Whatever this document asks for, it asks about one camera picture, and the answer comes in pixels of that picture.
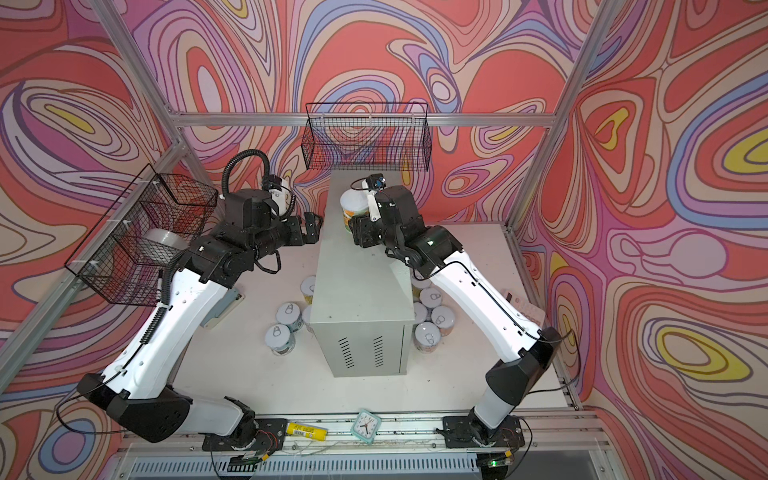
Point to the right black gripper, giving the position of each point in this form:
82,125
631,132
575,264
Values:
365,229

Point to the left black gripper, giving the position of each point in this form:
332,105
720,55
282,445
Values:
306,228

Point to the orange label can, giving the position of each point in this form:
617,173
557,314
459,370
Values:
353,203

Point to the pink flower label can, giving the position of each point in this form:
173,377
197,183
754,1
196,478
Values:
427,337

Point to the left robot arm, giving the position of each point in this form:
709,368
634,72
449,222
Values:
134,390

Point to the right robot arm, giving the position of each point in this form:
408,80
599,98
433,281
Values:
525,349

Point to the yellow label can left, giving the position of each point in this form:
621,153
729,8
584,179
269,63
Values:
307,288

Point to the can right hidden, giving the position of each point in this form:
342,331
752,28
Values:
421,313

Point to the grey metal cabinet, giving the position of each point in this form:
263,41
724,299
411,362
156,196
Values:
362,311

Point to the teal label can rear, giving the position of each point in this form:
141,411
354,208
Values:
290,315

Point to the teal label can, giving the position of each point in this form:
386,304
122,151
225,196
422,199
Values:
290,315
280,339

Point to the teal label can front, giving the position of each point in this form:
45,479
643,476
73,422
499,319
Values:
280,339

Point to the grey stapler box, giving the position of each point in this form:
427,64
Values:
221,309

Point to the pink calculator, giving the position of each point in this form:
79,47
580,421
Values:
530,311

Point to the teal alarm clock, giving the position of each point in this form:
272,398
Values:
366,426

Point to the yellow label tube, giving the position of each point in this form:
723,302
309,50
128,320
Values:
306,431

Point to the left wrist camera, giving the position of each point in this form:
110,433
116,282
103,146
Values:
279,193

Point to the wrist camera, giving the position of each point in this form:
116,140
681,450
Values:
375,182
279,193

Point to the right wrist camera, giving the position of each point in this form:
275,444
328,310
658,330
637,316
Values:
375,182

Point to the back black wire basket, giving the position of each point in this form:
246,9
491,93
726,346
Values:
361,135

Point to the black wire basket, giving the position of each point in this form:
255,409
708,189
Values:
156,216
361,135

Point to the left black wire basket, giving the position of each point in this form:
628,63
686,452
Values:
156,216

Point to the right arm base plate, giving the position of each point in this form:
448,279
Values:
467,431

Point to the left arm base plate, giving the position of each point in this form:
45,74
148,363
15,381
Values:
261,434

